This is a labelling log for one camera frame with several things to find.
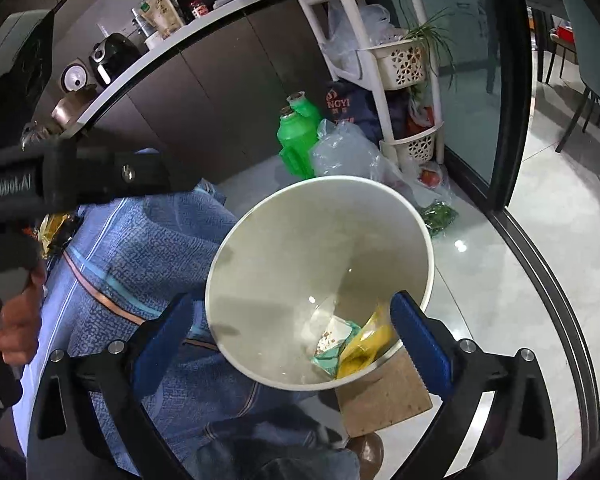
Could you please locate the white round trash bin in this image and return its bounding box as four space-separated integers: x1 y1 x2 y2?
204 176 434 391

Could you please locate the dark kitchen counter cabinet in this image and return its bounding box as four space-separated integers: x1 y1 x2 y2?
76 0 330 182

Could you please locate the person's left hand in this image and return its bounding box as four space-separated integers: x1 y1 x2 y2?
0 261 46 366

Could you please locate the wooden board under bin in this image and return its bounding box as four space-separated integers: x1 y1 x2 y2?
336 349 432 438

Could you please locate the gold crumpled snack bag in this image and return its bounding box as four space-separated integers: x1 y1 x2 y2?
33 212 83 261

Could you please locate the yellow wrapper in bin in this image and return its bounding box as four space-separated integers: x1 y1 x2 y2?
337 304 396 379

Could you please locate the blue patterned tablecloth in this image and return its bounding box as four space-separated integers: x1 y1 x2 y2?
12 181 360 479

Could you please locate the bronze cooking pot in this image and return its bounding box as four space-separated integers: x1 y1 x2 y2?
52 84 98 130

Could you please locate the green snack wrapper in bin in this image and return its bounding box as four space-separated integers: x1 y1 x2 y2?
311 316 361 378

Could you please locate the white round rice cooker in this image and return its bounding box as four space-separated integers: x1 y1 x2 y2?
59 58 93 93

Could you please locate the black air fryer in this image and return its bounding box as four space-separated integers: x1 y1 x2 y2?
88 32 140 88

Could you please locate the brown paper food bag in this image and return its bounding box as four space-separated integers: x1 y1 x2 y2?
140 0 184 39

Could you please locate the clear plastic bag on floor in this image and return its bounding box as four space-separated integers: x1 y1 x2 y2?
310 119 453 211

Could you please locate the green plastic bottle front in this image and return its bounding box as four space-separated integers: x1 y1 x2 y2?
276 106 317 180

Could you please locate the green plastic bottle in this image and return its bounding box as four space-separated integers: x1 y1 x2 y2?
276 106 317 180
286 91 323 127

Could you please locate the red lidded jar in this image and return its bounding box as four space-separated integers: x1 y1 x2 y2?
189 0 209 20

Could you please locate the green plastic bottle rear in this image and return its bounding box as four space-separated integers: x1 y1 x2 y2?
286 91 323 127

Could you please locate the dark blue printed bag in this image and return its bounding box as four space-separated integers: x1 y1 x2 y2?
325 80 410 145

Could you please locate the green potted plant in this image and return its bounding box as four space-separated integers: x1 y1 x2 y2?
398 0 456 88

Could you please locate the white plastic storage rack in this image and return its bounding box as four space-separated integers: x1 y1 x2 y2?
297 0 444 164

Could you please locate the teal dining chair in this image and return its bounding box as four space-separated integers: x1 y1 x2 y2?
555 0 600 153

